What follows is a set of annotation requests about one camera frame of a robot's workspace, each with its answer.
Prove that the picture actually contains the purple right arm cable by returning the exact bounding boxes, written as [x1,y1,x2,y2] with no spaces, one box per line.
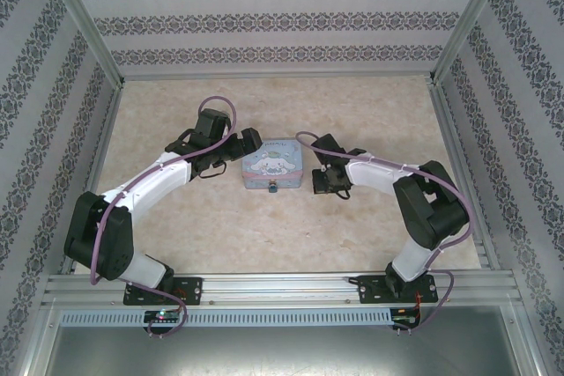
[294,130,477,336]

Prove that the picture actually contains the grey metal panel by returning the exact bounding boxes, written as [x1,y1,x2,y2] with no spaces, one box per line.
[26,305,541,376]

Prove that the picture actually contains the light blue cartoon tin box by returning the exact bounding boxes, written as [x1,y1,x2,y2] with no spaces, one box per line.
[241,137,305,192]

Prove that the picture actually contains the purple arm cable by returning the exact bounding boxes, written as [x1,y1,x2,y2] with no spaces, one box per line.
[89,95,242,338]
[294,130,477,336]

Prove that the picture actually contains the aluminium frame post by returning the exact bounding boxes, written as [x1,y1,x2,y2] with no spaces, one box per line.
[37,0,127,86]
[429,0,516,85]

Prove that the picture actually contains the thin black left camera cable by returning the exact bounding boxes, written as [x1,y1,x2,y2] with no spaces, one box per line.
[197,160,228,180]

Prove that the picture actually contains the aluminium side rail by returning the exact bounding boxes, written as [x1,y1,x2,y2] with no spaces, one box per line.
[59,80,127,276]
[429,80,501,271]

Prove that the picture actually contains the slotted grey cable duct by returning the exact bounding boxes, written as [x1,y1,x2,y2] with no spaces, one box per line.
[59,307,394,327]

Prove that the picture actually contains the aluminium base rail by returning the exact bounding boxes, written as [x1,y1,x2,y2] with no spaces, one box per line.
[41,272,523,306]

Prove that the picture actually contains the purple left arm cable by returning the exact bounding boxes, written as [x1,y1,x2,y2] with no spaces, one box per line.
[89,95,242,338]

